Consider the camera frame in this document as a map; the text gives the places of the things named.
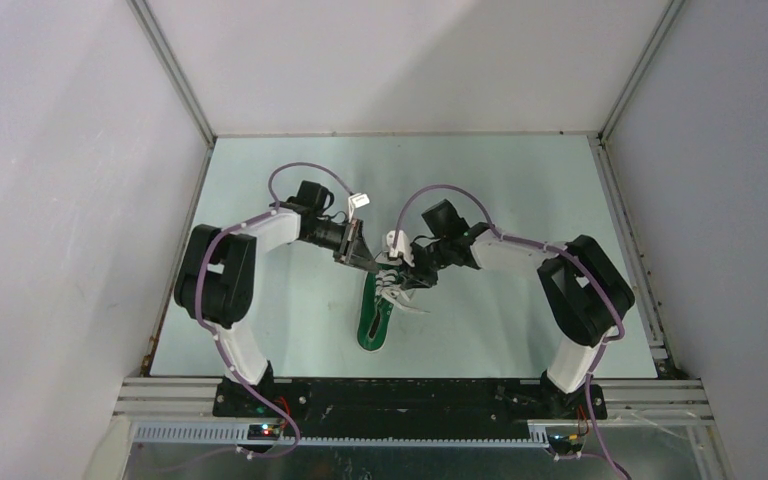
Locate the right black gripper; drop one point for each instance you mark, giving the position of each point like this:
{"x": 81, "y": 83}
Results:
{"x": 416, "y": 278}

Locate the right controller board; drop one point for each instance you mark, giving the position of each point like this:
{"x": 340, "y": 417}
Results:
{"x": 566, "y": 445}

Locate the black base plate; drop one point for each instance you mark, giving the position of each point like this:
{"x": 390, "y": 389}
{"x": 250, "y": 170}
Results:
{"x": 492, "y": 408}

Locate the grey slotted cable duct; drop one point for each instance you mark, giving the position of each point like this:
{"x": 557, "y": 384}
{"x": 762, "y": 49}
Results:
{"x": 245, "y": 434}

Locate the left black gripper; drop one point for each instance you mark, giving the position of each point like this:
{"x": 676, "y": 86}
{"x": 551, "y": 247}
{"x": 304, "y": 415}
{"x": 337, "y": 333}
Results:
{"x": 358, "y": 255}

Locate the controller board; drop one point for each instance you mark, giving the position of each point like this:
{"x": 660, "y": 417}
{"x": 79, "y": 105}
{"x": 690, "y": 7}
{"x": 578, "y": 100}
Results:
{"x": 566, "y": 445}
{"x": 264, "y": 432}

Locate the left controller board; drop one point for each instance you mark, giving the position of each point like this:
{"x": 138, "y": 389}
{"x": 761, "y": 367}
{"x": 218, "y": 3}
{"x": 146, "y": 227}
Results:
{"x": 264, "y": 432}

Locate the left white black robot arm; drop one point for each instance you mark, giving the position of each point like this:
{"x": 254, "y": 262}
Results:
{"x": 216, "y": 280}

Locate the white shoelace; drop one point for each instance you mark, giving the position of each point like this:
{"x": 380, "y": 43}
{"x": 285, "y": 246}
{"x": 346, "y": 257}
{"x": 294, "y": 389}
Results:
{"x": 397, "y": 288}

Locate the green canvas sneaker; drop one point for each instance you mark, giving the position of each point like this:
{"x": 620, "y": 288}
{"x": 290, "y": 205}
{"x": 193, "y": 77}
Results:
{"x": 376, "y": 308}

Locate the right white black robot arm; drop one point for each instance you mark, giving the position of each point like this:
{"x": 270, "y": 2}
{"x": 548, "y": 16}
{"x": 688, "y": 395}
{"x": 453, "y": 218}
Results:
{"x": 587, "y": 296}

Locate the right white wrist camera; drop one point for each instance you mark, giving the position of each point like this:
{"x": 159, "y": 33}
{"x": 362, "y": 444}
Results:
{"x": 397, "y": 246}

